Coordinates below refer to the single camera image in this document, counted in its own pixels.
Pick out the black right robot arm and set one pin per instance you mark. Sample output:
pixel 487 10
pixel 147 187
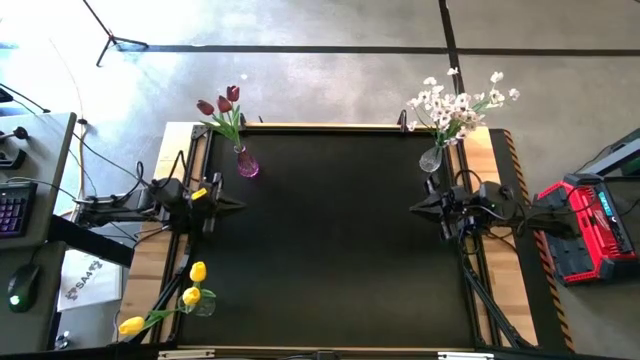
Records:
pixel 492 195

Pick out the grey metal frame beam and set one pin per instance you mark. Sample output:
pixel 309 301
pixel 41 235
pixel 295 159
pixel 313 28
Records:
pixel 625 150

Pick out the white printed paper sheet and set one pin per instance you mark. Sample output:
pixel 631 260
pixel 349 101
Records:
pixel 100 290

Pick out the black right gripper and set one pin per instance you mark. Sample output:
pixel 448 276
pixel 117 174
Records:
pixel 457 205

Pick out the clear glass tumbler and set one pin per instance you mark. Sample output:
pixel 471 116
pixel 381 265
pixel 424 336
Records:
pixel 206 307

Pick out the silver metal bracket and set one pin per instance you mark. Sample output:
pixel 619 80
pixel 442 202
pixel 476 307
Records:
pixel 185 354
pixel 465 356

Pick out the black yellow hazard strip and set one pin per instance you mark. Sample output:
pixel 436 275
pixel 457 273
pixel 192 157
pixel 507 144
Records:
pixel 547 310

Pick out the black aluminium table frame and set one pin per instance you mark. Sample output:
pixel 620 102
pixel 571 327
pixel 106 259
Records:
pixel 380 130

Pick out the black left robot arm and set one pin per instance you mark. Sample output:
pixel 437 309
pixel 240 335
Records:
pixel 115 210

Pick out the white artificial flower spray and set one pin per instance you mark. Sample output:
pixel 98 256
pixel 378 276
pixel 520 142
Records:
pixel 496 77
pixel 430 81
pixel 462 100

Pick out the black computer mouse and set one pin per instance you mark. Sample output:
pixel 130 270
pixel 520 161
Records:
pixel 23 290

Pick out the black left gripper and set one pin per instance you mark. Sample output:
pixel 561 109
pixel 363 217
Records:
pixel 207 207

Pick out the black computer keyboard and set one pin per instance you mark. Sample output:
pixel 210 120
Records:
pixel 17 207

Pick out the red black tool case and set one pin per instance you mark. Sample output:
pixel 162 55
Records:
pixel 590 240

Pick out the black desk gadget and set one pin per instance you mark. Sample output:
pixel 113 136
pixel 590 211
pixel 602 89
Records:
pixel 12 160

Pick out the black knob stick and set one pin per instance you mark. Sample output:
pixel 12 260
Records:
pixel 21 132

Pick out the grey desk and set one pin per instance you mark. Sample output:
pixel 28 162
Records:
pixel 45 150

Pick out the silver caster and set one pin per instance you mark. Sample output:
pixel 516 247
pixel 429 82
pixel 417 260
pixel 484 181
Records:
pixel 62 341

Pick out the pink glass vase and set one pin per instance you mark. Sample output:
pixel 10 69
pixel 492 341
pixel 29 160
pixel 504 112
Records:
pixel 248 166

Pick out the clear cut-glass vase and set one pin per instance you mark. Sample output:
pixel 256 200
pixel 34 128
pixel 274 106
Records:
pixel 430 161

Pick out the red artificial tulip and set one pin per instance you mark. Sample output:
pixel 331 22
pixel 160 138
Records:
pixel 224 104
pixel 205 107
pixel 233 93

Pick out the black diagonal frame strut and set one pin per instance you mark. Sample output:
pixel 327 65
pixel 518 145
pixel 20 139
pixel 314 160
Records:
pixel 161 295
pixel 495 310

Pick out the black support bar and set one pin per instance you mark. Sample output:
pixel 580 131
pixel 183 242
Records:
pixel 90 241

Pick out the yellow gripper tag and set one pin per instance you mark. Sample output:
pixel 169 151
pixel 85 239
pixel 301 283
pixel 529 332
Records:
pixel 199 194

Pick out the black tripod stand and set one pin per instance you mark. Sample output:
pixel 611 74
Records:
pixel 112 39

